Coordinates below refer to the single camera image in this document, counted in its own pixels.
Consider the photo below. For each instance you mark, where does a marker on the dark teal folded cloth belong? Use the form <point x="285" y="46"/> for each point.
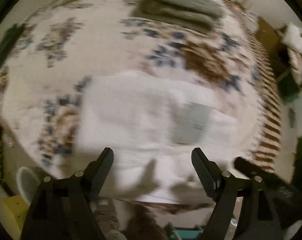
<point x="6" y="46"/>

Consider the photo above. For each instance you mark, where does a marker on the grey folded blanket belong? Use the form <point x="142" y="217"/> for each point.
<point x="178" y="5"/>

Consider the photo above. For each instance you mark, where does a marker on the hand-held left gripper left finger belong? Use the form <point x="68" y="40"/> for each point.
<point x="103" y="165"/>

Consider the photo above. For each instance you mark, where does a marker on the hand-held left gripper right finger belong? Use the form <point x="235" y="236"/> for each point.
<point x="203" y="171"/>

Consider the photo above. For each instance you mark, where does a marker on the floral bed sheet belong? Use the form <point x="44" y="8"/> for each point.
<point x="103" y="42"/>

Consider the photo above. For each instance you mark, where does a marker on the large cardboard box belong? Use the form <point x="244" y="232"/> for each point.
<point x="266" y="32"/>

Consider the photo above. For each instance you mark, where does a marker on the white pants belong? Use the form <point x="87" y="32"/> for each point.
<point x="131" y="125"/>

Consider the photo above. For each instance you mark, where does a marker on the teal rack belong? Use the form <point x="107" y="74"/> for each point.
<point x="188" y="235"/>

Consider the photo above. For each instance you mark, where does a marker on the white trash bin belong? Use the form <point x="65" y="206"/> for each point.
<point x="24" y="182"/>

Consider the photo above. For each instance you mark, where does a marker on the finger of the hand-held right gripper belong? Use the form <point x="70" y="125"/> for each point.
<point x="246" y="166"/>

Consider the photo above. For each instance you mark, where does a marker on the yellow object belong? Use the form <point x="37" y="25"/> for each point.
<point x="13" y="210"/>

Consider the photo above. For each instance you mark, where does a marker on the white folded cloth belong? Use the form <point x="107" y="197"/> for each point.
<point x="294" y="37"/>

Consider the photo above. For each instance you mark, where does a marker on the pink clothing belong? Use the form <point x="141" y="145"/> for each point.
<point x="297" y="66"/>

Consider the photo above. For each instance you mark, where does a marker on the grey slipper on floor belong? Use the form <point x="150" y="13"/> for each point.
<point x="292" y="117"/>

